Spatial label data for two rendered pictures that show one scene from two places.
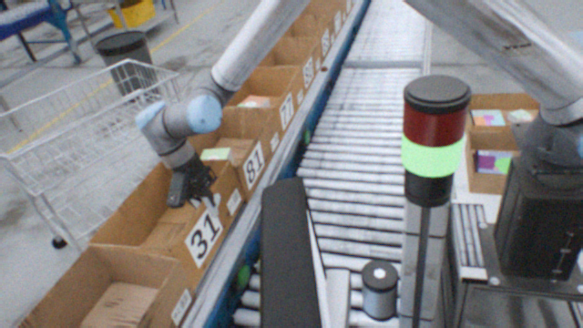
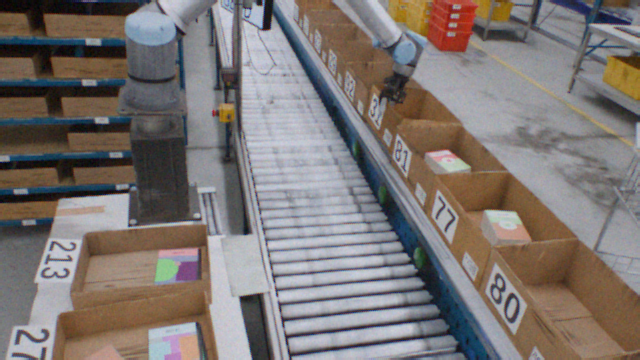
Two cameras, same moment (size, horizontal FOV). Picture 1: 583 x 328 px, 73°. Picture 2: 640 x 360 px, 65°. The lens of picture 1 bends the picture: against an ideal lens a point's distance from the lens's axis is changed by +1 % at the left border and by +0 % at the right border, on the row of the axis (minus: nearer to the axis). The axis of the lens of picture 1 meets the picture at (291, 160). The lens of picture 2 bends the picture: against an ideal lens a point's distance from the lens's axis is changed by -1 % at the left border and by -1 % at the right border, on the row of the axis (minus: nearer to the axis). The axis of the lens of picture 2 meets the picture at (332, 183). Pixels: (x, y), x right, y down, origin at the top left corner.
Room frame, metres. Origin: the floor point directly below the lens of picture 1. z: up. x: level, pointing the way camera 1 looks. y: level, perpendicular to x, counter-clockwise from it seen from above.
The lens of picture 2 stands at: (2.38, -1.19, 1.88)
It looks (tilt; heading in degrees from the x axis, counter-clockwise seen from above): 31 degrees down; 141
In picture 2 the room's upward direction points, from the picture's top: 6 degrees clockwise
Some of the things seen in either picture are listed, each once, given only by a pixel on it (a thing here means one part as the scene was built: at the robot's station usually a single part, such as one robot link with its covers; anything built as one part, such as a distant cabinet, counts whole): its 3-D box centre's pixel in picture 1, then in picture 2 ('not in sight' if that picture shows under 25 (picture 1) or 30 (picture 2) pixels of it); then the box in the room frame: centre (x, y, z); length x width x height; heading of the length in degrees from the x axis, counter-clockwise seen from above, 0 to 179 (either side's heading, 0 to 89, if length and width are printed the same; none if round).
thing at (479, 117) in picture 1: (487, 121); (176, 354); (1.47, -0.91, 0.78); 0.19 x 0.14 x 0.02; 162
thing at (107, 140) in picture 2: not in sight; (114, 129); (-0.31, -0.58, 0.59); 0.40 x 0.30 x 0.10; 66
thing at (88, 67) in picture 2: not in sight; (102, 58); (-0.31, -0.59, 0.99); 0.40 x 0.30 x 0.10; 64
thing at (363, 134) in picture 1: (363, 135); (362, 320); (1.60, -0.37, 0.72); 0.52 x 0.05 x 0.05; 68
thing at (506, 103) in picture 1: (511, 117); (137, 352); (1.43, -1.00, 0.80); 0.38 x 0.28 x 0.10; 73
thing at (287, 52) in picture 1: (286, 66); (569, 314); (2.03, -0.06, 0.96); 0.39 x 0.29 x 0.17; 158
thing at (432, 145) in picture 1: (433, 130); not in sight; (0.28, -0.12, 1.62); 0.05 x 0.05 x 0.06
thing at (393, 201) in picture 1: (347, 198); (328, 232); (1.18, -0.20, 0.72); 0.52 x 0.05 x 0.05; 68
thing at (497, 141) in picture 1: (522, 163); (146, 267); (1.13, -0.87, 0.80); 0.38 x 0.28 x 0.10; 69
